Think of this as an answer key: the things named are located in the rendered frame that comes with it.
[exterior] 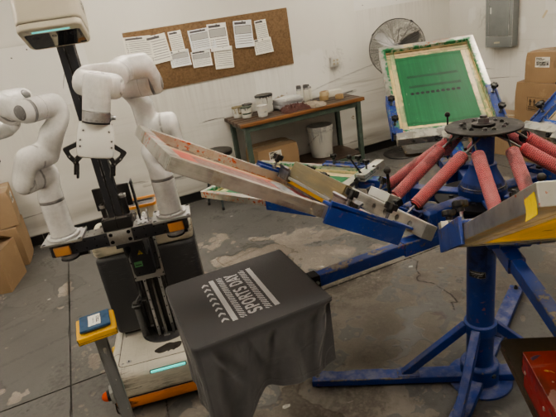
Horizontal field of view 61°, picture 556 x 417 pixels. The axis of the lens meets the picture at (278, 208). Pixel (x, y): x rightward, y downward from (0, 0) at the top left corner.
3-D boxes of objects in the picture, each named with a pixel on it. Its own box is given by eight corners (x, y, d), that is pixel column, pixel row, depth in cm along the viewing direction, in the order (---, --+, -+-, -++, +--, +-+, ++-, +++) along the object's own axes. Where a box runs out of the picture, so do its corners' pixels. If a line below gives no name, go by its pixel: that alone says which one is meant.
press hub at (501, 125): (479, 419, 216) (484, 133, 166) (423, 370, 250) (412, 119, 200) (540, 385, 228) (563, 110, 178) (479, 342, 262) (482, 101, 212)
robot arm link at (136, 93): (117, 70, 178) (165, 63, 178) (144, 160, 196) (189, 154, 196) (107, 79, 165) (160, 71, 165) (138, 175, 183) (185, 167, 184)
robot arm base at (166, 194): (156, 208, 207) (148, 175, 201) (184, 202, 209) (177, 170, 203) (155, 221, 193) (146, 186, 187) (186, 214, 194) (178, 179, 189)
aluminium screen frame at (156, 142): (165, 170, 115) (170, 155, 114) (134, 134, 165) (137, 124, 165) (399, 241, 151) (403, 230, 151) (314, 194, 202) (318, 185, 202)
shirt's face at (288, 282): (193, 351, 141) (193, 350, 141) (165, 288, 179) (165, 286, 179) (331, 298, 157) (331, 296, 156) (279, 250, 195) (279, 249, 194)
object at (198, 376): (218, 456, 156) (191, 352, 140) (188, 375, 195) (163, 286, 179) (227, 452, 157) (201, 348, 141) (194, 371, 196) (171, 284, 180)
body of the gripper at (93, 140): (113, 117, 137) (112, 155, 140) (76, 114, 133) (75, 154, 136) (116, 121, 131) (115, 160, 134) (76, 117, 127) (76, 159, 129)
